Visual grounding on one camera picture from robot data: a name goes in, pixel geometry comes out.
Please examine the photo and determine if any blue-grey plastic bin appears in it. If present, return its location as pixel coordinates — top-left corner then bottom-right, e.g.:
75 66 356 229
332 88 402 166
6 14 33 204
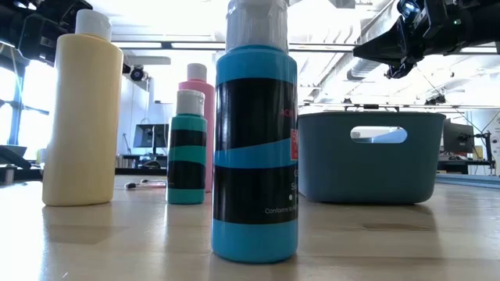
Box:
297 111 447 205

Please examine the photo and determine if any round black ceiling camera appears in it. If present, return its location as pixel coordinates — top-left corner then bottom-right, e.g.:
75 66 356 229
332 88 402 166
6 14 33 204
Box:
130 65 147 82

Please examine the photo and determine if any large yellow paint bottle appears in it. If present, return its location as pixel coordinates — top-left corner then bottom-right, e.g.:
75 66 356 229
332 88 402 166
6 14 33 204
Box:
41 9 124 207

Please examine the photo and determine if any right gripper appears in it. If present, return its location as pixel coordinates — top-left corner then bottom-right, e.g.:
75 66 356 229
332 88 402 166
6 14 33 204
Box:
353 0 450 66

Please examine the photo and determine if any black pen on table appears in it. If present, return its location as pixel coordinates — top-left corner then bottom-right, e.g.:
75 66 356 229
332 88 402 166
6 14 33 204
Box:
123 180 168 190

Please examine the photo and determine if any grey-blue bench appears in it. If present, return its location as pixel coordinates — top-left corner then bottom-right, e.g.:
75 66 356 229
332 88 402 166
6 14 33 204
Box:
434 173 500 190

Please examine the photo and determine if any teal paint bottle black label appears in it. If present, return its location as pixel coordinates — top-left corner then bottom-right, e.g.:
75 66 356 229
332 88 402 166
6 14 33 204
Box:
166 89 208 205

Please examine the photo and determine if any pink paint bottle white cap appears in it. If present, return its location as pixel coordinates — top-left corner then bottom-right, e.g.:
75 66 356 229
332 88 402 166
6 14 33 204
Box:
178 62 216 194

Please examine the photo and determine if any dark office desk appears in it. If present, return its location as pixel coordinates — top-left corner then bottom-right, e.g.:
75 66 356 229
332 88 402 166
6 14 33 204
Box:
436 158 498 175

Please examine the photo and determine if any silver ventilation duct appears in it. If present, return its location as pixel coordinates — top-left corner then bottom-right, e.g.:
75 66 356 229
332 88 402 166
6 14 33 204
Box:
318 58 391 91

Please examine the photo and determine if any light blue paint bottle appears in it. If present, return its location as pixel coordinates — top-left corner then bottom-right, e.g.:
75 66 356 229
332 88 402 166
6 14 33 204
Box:
211 0 300 264

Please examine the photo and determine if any black ceiling camera rig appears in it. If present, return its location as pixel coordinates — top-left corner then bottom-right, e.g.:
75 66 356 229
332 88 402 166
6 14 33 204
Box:
384 62 416 80

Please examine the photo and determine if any black computer monitor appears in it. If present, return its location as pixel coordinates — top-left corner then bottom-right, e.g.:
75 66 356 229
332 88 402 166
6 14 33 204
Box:
442 119 476 154
133 123 170 155

